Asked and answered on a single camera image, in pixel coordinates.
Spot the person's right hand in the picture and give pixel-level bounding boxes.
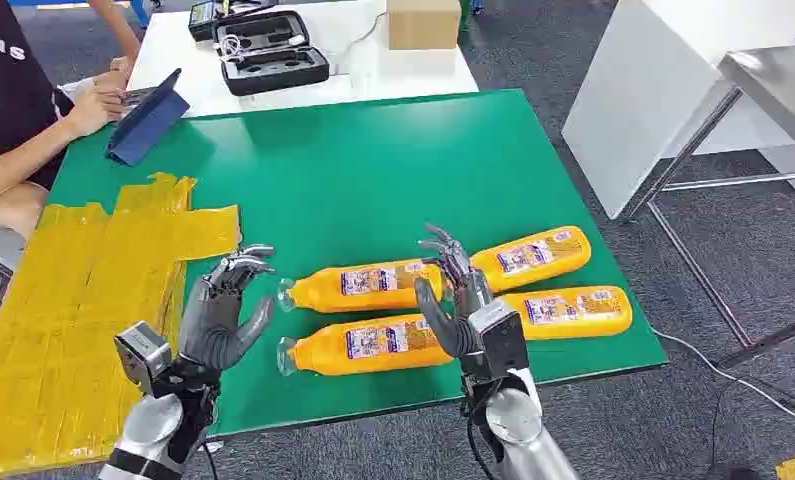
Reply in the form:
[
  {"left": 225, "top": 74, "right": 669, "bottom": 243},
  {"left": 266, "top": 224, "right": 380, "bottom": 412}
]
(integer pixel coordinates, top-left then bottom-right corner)
[{"left": 65, "top": 69, "right": 132, "bottom": 138}]

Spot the person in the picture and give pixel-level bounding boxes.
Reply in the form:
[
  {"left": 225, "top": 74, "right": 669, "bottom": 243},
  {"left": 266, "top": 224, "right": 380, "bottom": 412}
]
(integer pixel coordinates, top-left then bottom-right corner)
[{"left": 0, "top": 0, "right": 143, "bottom": 241}]

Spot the open black foam case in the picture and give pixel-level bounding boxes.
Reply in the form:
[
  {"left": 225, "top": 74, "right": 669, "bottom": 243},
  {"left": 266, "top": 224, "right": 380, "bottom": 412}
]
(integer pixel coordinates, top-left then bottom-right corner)
[{"left": 212, "top": 9, "right": 331, "bottom": 98}]

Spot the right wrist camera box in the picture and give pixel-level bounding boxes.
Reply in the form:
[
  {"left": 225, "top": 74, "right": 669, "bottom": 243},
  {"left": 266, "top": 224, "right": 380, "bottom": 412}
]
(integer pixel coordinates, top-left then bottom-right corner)
[{"left": 466, "top": 299, "right": 531, "bottom": 382}]

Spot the white table cable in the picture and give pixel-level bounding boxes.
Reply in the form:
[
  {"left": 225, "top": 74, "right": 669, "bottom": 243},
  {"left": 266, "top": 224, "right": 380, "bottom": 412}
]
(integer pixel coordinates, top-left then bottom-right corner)
[{"left": 329, "top": 9, "right": 389, "bottom": 60}]

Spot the green table mat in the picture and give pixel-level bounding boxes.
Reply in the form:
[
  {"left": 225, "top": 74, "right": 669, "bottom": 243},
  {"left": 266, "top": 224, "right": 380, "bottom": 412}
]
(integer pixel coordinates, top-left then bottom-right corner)
[{"left": 47, "top": 89, "right": 670, "bottom": 439}]

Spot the white floor cable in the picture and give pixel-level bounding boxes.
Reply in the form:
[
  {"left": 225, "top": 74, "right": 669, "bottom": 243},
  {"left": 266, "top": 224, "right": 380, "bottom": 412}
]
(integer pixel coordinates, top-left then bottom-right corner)
[{"left": 648, "top": 327, "right": 795, "bottom": 427}]

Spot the white table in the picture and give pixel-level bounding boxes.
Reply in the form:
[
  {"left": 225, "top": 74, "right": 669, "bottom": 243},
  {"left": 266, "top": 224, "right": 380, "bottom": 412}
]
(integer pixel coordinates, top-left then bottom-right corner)
[{"left": 126, "top": 0, "right": 481, "bottom": 119}]

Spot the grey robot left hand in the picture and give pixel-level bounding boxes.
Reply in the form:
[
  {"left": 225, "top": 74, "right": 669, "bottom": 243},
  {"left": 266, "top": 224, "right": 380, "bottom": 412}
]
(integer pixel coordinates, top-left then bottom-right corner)
[{"left": 176, "top": 243, "right": 277, "bottom": 374}]

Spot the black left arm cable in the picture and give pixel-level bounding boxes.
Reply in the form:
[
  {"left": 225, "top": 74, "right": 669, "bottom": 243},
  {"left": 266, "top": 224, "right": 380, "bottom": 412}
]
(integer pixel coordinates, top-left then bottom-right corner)
[{"left": 198, "top": 437, "right": 221, "bottom": 480}]

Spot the white panel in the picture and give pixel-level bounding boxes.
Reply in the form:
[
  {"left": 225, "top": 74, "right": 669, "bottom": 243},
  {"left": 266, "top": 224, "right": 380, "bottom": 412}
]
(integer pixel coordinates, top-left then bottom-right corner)
[{"left": 561, "top": 0, "right": 795, "bottom": 220}]

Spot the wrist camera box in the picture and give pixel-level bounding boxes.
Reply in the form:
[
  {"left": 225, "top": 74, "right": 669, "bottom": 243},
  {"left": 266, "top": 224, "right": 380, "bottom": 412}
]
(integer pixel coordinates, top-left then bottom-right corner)
[
  {"left": 113, "top": 321, "right": 174, "bottom": 397},
  {"left": 466, "top": 299, "right": 531, "bottom": 382}
]

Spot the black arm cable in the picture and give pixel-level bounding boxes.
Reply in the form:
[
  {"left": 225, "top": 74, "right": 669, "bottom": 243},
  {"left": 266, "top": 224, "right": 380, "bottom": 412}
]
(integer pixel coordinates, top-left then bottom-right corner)
[
  {"left": 465, "top": 390, "right": 504, "bottom": 480},
  {"left": 198, "top": 437, "right": 221, "bottom": 480}
]

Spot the steel table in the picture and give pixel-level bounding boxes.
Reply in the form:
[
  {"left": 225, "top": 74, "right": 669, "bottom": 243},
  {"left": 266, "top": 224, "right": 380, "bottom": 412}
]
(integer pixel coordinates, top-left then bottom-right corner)
[{"left": 618, "top": 40, "right": 795, "bottom": 369}]

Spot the blue tablet cover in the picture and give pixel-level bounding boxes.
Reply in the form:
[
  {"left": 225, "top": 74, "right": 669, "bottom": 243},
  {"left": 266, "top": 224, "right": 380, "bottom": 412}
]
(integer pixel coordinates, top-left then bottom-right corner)
[{"left": 105, "top": 68, "right": 192, "bottom": 167}]

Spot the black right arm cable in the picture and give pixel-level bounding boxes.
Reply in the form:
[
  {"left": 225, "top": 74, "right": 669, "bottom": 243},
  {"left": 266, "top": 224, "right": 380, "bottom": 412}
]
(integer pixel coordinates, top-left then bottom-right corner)
[{"left": 465, "top": 390, "right": 504, "bottom": 480}]

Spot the black floor cable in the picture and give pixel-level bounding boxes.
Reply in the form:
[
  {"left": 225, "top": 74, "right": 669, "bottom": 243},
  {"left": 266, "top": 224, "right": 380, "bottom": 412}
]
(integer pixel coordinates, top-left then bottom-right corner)
[{"left": 708, "top": 377, "right": 795, "bottom": 480}]

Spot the orange drink bottle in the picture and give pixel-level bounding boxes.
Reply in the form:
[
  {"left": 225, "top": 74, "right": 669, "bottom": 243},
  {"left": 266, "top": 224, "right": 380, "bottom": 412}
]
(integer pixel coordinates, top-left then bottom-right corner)
[
  {"left": 499, "top": 286, "right": 634, "bottom": 342},
  {"left": 277, "top": 259, "right": 446, "bottom": 315},
  {"left": 276, "top": 314, "right": 456, "bottom": 378},
  {"left": 469, "top": 225, "right": 593, "bottom": 295}
]

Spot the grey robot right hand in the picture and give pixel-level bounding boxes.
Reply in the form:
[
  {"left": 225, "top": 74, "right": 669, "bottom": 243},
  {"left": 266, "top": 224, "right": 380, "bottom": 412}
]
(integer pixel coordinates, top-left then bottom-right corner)
[{"left": 413, "top": 223, "right": 496, "bottom": 361}]

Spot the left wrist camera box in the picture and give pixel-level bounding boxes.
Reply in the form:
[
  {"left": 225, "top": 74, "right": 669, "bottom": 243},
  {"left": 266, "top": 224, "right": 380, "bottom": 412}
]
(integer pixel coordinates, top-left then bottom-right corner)
[{"left": 113, "top": 321, "right": 174, "bottom": 397}]

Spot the cardboard box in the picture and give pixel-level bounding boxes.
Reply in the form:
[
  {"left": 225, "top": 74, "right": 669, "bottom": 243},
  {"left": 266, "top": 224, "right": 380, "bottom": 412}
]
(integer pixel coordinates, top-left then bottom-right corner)
[{"left": 386, "top": 0, "right": 463, "bottom": 51}]

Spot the person's left hand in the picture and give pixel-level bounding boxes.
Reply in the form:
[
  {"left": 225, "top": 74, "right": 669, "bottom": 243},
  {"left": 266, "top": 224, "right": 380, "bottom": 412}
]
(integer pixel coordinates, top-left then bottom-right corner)
[{"left": 108, "top": 56, "right": 138, "bottom": 86}]

